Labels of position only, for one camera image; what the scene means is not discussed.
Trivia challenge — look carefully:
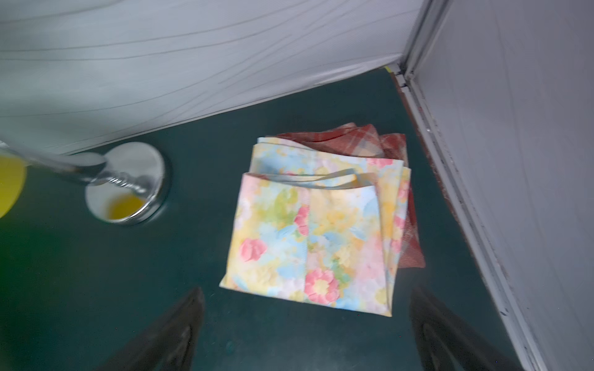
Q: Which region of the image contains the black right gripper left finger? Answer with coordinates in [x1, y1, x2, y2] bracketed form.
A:
[97, 287, 205, 370]

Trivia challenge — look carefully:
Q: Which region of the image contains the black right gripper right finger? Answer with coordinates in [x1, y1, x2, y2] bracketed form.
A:
[410, 287, 522, 370]

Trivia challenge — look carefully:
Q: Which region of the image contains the pastel floral skirt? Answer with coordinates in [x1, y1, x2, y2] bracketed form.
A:
[220, 138, 411, 317]

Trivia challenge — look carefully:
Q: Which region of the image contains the red plaid skirt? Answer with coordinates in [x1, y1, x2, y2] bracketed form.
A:
[278, 123, 425, 268]

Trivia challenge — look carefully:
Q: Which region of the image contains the chrome cup holder stand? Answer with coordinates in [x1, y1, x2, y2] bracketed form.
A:
[1, 136, 170, 225]

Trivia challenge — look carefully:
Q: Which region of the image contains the yellow plastic goblet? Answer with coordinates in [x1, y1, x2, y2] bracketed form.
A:
[0, 156, 27, 218]

